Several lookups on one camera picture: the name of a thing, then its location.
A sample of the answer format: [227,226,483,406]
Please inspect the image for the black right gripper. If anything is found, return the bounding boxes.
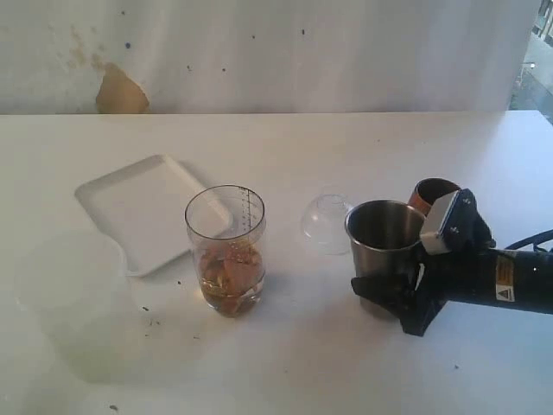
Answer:
[351,202,494,335]

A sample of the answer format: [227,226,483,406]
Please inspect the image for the stainless steel cup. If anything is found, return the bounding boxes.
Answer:
[344,199,429,320]

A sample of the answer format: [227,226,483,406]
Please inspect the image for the brown wooden cup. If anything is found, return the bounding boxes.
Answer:
[408,177,460,216]

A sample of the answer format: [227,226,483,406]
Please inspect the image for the brown chunks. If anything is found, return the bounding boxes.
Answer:
[197,242,265,317]

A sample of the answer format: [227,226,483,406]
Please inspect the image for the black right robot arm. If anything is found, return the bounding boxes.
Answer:
[346,190,552,336]

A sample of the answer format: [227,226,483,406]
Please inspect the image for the clear dome lid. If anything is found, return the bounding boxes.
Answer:
[301,185,353,255]

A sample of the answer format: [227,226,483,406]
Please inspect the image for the clear plastic measuring cup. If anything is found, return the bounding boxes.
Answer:
[184,184,266,317]

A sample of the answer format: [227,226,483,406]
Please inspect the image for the white rectangular tray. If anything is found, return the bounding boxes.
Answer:
[75,155,206,277]

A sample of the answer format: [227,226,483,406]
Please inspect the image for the translucent plastic container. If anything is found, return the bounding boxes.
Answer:
[15,231,142,383]

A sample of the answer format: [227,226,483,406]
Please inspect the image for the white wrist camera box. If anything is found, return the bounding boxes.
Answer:
[419,190,460,255]

